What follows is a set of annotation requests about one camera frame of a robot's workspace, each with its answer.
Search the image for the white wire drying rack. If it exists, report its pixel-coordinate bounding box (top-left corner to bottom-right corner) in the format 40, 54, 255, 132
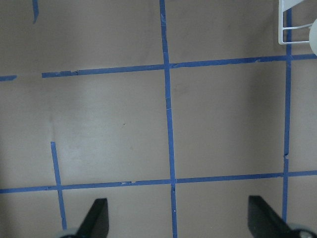
278, 0, 313, 45

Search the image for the white plastic cup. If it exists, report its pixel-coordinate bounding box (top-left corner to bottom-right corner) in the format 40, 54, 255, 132
309, 19, 317, 55

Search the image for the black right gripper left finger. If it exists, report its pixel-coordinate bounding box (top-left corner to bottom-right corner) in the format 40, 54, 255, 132
75, 198, 109, 238

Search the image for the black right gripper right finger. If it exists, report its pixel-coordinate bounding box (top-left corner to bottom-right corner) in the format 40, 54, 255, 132
248, 195, 296, 238

